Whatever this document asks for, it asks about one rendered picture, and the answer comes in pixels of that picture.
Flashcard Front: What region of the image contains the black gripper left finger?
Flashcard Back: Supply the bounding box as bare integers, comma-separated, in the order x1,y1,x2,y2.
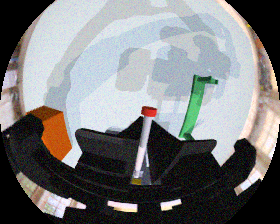
75,116,144,179

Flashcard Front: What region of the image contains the grey tapered pin with red cap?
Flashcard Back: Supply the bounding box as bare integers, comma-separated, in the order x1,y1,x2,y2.
132,106,157,178

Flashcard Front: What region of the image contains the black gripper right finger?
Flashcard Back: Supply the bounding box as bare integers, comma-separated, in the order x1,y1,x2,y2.
146,119,217,186

